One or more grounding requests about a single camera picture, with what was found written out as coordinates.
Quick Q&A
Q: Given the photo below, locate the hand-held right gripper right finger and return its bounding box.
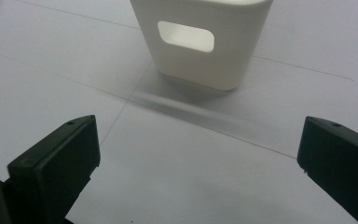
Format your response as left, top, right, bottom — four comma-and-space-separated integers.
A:
296, 116, 358, 224

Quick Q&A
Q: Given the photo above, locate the white plastic utensil holder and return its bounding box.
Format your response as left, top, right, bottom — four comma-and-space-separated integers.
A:
129, 0, 274, 91

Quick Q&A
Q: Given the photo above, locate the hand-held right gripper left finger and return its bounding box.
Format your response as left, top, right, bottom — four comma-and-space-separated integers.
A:
7, 114, 102, 224

